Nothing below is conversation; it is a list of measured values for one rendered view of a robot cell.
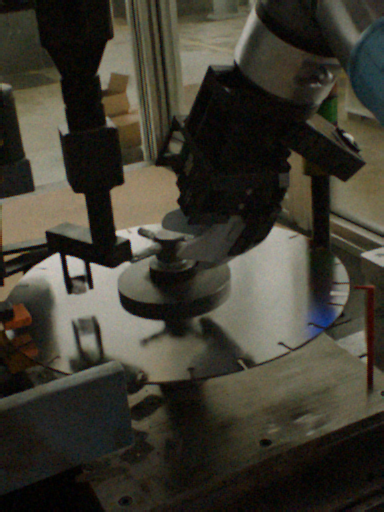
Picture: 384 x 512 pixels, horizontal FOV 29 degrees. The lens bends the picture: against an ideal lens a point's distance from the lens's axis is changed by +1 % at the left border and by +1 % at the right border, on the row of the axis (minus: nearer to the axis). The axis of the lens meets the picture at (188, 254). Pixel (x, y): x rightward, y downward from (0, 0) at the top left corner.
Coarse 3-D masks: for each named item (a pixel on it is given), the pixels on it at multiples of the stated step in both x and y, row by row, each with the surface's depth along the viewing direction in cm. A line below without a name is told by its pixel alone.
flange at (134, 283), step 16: (128, 272) 74; (144, 272) 73; (160, 272) 70; (176, 272) 70; (192, 272) 71; (208, 272) 72; (224, 272) 72; (128, 288) 71; (144, 288) 70; (160, 288) 70; (176, 288) 70; (192, 288) 69; (208, 288) 69; (224, 288) 70; (128, 304) 70; (144, 304) 68; (160, 304) 68; (176, 304) 68; (192, 304) 68
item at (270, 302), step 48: (144, 240) 84; (288, 240) 80; (48, 288) 75; (96, 288) 74; (240, 288) 71; (288, 288) 70; (336, 288) 69; (48, 336) 66; (96, 336) 65; (144, 336) 64; (192, 336) 64; (240, 336) 63; (288, 336) 62; (144, 384) 58
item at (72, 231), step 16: (96, 208) 63; (64, 224) 69; (96, 224) 63; (112, 224) 64; (48, 240) 68; (64, 240) 67; (80, 240) 65; (96, 240) 64; (112, 240) 64; (128, 240) 64; (64, 256) 67; (80, 256) 66; (96, 256) 64; (112, 256) 63; (128, 256) 65; (64, 272) 68
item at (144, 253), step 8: (136, 232) 74; (144, 232) 73; (152, 232) 72; (160, 232) 71; (168, 232) 71; (160, 240) 70; (168, 240) 69; (176, 240) 70; (184, 240) 70; (144, 248) 69; (152, 248) 69; (160, 248) 70; (168, 248) 70; (176, 248) 70; (136, 256) 68; (144, 256) 69; (160, 256) 70; (168, 256) 70; (176, 256) 70; (160, 264) 71; (168, 264) 71; (176, 264) 71
